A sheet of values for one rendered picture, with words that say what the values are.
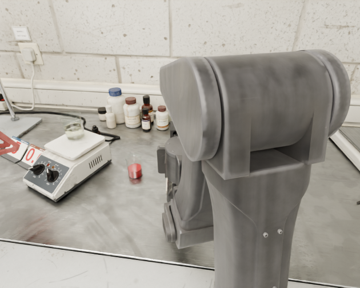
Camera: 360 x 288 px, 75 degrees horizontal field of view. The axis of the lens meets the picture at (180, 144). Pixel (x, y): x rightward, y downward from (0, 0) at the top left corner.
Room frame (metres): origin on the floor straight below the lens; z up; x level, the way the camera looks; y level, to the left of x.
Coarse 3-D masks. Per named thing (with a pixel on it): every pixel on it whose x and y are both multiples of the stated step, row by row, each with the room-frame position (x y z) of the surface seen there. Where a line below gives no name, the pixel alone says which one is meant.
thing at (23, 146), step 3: (12, 138) 0.65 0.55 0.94; (15, 141) 0.64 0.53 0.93; (18, 141) 0.63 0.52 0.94; (21, 144) 0.62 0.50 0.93; (24, 144) 0.62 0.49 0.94; (6, 147) 0.63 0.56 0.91; (9, 147) 0.62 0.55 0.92; (21, 147) 0.61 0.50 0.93; (24, 147) 0.61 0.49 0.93; (18, 150) 0.60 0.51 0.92; (21, 150) 0.60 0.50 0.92; (24, 150) 0.60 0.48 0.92; (12, 153) 0.60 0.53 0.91; (15, 153) 0.60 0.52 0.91; (18, 153) 0.59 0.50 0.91; (21, 153) 0.59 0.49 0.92; (18, 156) 0.59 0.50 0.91
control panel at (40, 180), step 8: (40, 160) 0.50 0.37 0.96; (48, 160) 0.49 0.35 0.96; (48, 168) 0.47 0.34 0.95; (56, 168) 0.47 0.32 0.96; (64, 168) 0.46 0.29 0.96; (32, 176) 0.46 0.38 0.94; (40, 176) 0.46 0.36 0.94; (40, 184) 0.43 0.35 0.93; (48, 184) 0.43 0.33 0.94; (56, 184) 0.43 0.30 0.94
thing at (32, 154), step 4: (32, 148) 0.59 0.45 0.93; (28, 152) 0.59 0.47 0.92; (32, 152) 0.58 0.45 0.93; (36, 152) 0.58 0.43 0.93; (40, 152) 0.57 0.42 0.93; (28, 156) 0.57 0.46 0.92; (32, 156) 0.57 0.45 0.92; (36, 156) 0.57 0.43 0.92; (28, 160) 0.56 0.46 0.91; (32, 160) 0.56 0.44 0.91
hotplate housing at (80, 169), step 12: (108, 144) 0.57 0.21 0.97; (48, 156) 0.51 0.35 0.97; (60, 156) 0.50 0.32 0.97; (84, 156) 0.50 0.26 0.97; (96, 156) 0.52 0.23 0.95; (108, 156) 0.56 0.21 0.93; (72, 168) 0.46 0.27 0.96; (84, 168) 0.48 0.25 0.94; (96, 168) 0.52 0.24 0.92; (24, 180) 0.46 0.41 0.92; (72, 180) 0.45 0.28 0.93; (84, 180) 0.48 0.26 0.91; (48, 192) 0.41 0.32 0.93; (60, 192) 0.42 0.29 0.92
